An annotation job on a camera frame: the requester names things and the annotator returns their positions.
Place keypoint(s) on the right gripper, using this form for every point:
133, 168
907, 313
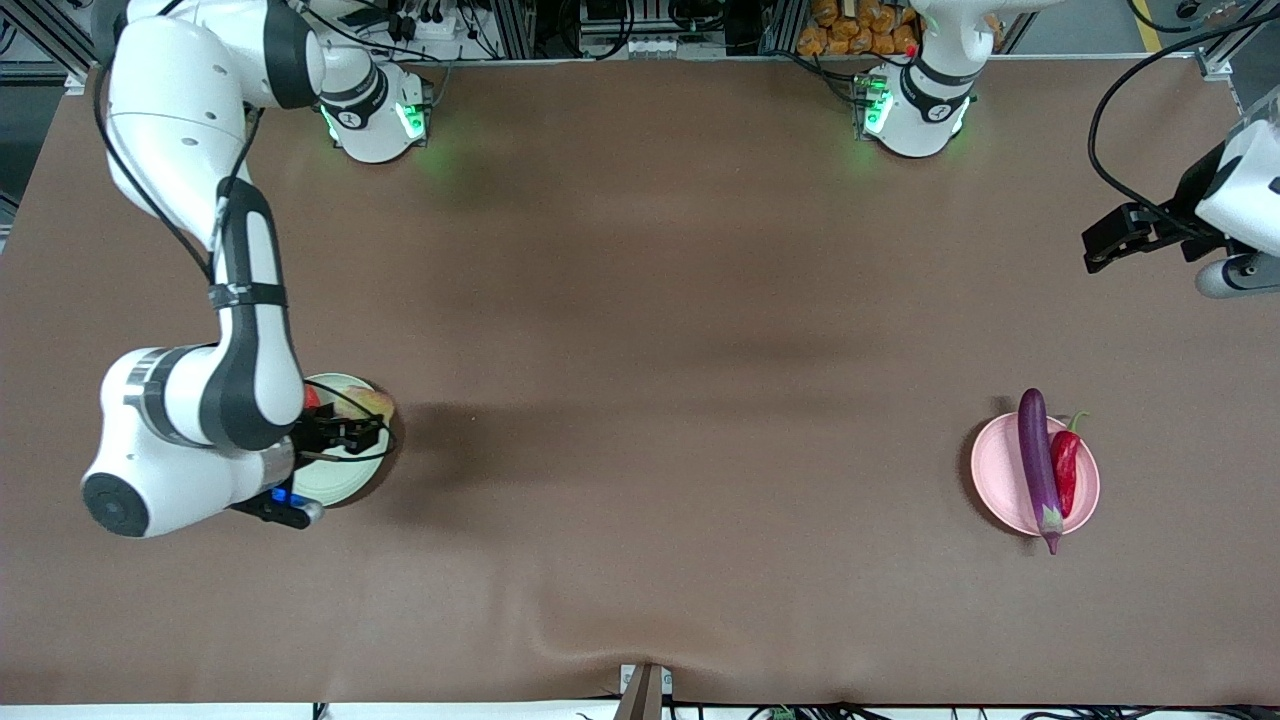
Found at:
318, 437

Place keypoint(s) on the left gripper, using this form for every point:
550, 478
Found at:
1193, 196

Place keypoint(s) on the yellow pink peach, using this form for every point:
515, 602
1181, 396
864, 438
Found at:
375, 402

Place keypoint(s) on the red pomegranate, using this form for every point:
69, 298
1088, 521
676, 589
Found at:
311, 397

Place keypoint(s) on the purple eggplant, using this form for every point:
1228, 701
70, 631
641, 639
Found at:
1036, 450

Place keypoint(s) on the red chili pepper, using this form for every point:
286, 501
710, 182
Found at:
1066, 470

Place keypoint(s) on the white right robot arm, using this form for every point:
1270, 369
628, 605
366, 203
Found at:
180, 110

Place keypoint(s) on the pale green plate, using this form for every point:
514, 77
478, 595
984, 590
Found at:
345, 480

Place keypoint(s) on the pink plate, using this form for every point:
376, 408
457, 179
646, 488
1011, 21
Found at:
1000, 470

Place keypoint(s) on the brown table cover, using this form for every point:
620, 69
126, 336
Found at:
640, 550

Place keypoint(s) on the pile of orange buns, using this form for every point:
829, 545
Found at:
840, 25

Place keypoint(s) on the white power strip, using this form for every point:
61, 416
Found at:
430, 25

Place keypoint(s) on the aluminium frame strut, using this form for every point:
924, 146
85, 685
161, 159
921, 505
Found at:
1220, 62
45, 30

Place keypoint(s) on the metal table clamp bracket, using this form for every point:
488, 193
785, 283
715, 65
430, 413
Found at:
645, 695

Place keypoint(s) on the aluminium frame post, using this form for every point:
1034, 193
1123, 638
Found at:
515, 25
782, 25

